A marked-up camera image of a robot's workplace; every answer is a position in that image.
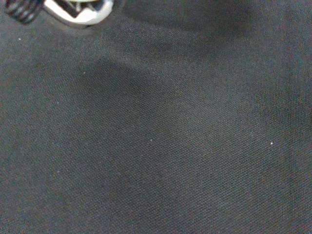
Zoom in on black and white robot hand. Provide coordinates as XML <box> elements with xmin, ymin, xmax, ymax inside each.
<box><xmin>4</xmin><ymin>0</ymin><xmax>114</xmax><ymax>27</ymax></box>

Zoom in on black cloth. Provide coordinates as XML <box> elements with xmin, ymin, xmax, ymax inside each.
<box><xmin>0</xmin><ymin>0</ymin><xmax>312</xmax><ymax>234</ymax></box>

